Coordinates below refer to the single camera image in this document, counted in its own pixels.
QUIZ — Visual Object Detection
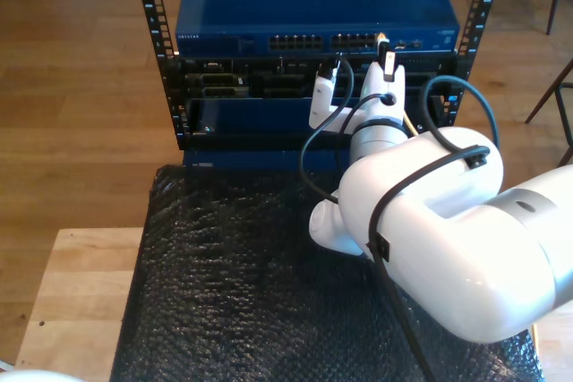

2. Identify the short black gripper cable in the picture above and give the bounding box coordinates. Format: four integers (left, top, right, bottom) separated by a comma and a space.
298, 92, 396, 205

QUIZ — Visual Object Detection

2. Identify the dark rack base plate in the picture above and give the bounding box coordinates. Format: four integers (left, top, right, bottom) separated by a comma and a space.
182, 148, 355, 173

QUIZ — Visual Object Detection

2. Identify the blue network switch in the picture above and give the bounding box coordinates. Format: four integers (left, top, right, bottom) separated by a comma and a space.
174, 0, 461, 59

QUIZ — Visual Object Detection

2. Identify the black metal chair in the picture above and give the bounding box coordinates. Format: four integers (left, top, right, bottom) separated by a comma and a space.
524, 57, 573, 167

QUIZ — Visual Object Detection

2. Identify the black rack server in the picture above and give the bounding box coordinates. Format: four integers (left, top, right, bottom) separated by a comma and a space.
178, 55, 458, 101

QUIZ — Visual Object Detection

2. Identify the black bubble wrap mat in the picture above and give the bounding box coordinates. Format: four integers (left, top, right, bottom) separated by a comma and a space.
109, 163, 545, 382

